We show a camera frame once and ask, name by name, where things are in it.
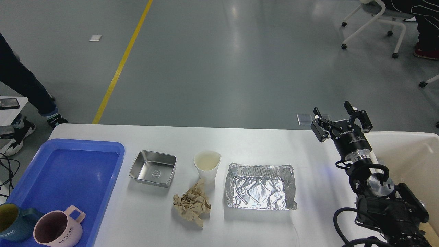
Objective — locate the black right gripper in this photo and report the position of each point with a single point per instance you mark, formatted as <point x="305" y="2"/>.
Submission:
<point x="350" y="142"/>

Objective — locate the square stainless steel tray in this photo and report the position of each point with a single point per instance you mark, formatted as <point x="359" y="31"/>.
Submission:
<point x="153" y="168"/>

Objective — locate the pink HOME mug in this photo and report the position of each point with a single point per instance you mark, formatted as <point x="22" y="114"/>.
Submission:
<point x="60" y="228"/>

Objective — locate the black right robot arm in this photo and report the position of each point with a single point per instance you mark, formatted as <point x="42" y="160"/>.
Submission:
<point x="381" y="205"/>

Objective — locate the clear floor plate left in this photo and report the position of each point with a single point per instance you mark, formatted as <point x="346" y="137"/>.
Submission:
<point x="305" y="119"/>

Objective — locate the white plastic bin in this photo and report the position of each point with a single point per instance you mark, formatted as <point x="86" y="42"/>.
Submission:
<point x="413" y="159"/>

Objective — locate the aluminium foil container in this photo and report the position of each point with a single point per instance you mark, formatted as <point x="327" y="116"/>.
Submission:
<point x="260" y="187"/>

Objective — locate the white paper cup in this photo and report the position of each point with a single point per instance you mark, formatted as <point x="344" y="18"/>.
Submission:
<point x="206" y="163"/>

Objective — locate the crumpled brown paper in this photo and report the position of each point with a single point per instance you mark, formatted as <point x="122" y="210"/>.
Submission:
<point x="195" y="202"/>

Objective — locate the blue plastic tray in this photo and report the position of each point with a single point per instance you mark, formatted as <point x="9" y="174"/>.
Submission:
<point x="67" y="172"/>

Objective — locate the person in dark jeans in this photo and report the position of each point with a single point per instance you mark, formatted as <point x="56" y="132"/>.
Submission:
<point x="15" y="75"/>

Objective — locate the white side table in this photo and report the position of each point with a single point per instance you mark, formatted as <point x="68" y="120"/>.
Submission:
<point x="7" y="116"/>

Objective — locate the black phone on table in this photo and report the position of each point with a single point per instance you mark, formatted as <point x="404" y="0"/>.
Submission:
<point x="9" y="103"/>

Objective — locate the blue HOME mug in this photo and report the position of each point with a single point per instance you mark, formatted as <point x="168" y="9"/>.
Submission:
<point x="17" y="224"/>

